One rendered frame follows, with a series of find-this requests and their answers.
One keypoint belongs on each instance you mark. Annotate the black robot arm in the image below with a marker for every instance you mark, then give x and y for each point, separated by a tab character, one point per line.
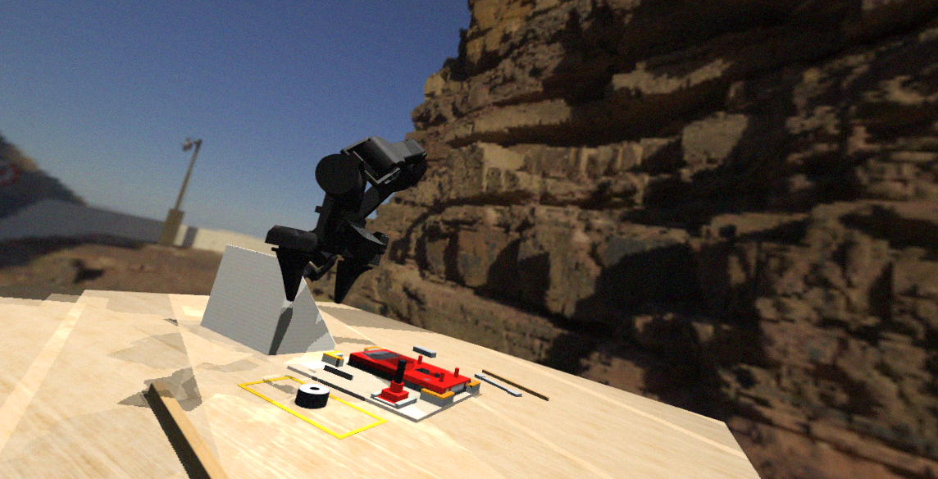
389	167

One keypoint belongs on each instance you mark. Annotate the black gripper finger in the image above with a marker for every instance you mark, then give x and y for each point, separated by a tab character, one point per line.
292	266
347	273

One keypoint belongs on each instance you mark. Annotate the black tyre with grey rim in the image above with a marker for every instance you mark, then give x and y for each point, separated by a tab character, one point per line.
312	396

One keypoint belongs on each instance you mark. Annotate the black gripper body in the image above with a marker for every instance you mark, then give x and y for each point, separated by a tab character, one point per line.
301	241

